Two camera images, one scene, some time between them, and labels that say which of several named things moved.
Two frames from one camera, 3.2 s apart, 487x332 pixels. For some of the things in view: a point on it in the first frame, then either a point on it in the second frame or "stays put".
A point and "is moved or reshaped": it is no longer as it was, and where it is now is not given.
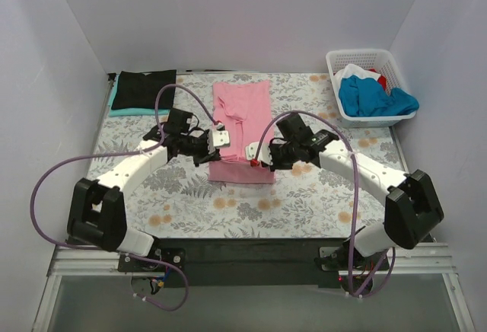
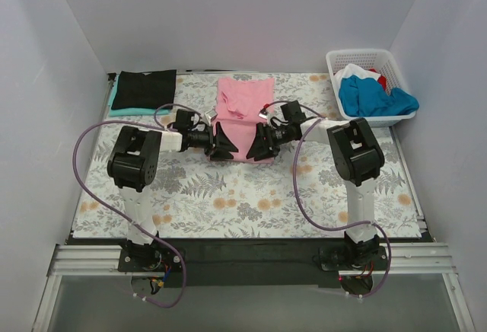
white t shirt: (352, 69) stays put
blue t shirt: (364, 97) stays put
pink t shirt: (244, 109) is moved or reshaped
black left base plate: (176, 256) stays put
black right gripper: (271, 154) to (265, 138)
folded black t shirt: (135, 90) stays put
